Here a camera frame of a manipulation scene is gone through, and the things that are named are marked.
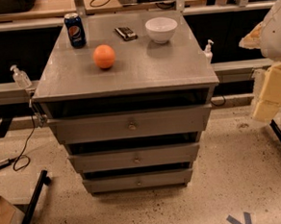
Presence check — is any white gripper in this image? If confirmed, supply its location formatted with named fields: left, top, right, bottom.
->
left=239, top=0, right=281, bottom=122

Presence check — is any grey bottom drawer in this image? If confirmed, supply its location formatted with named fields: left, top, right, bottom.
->
left=83, top=168, right=192, bottom=193

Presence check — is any grey drawer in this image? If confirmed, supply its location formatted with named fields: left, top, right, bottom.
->
left=48, top=105, right=211, bottom=144
left=83, top=168, right=192, bottom=193
left=68, top=143, right=200, bottom=173

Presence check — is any grey top drawer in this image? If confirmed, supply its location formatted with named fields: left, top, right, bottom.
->
left=48, top=105, right=211, bottom=144

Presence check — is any grey middle drawer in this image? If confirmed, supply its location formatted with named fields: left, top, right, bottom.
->
left=68, top=143, right=200, bottom=173

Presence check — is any grey drawer cabinet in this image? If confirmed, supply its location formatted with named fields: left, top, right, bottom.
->
left=33, top=11, right=218, bottom=181

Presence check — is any white pump bottle right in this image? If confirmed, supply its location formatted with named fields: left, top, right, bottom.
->
left=204, top=39, right=214, bottom=62

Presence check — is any white bowl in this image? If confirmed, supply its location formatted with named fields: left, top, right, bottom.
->
left=145, top=17, right=178, bottom=44

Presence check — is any dark snack bar packet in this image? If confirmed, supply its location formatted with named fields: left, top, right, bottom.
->
left=115, top=27, right=137, bottom=41

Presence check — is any blue tape floor marker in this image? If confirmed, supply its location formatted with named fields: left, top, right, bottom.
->
left=225, top=211, right=253, bottom=224

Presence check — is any orange fruit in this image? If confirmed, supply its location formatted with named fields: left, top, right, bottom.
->
left=93, top=44, right=115, bottom=69

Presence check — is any blue Pepsi can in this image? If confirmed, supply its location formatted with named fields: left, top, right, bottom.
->
left=64, top=12, right=87, bottom=48

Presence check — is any clear sanitizer bottle left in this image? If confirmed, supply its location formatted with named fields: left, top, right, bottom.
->
left=10, top=65, right=32, bottom=88

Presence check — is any black stand leg left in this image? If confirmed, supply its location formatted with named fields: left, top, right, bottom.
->
left=21, top=170, right=51, bottom=224

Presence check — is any black power adapter with cable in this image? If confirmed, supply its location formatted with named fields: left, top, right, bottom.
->
left=0, top=118, right=36, bottom=172

